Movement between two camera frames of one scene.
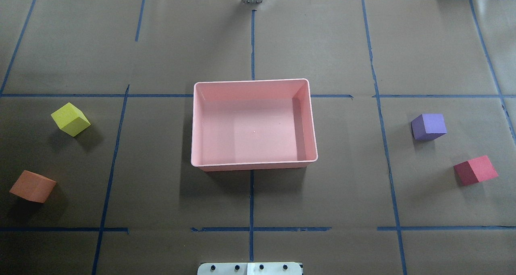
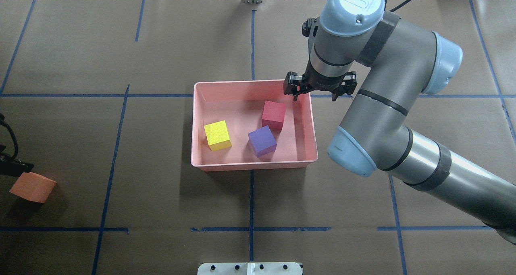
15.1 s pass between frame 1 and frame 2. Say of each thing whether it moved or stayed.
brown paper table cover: stayed
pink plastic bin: stayed
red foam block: moved
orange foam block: stayed
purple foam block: moved
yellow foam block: moved
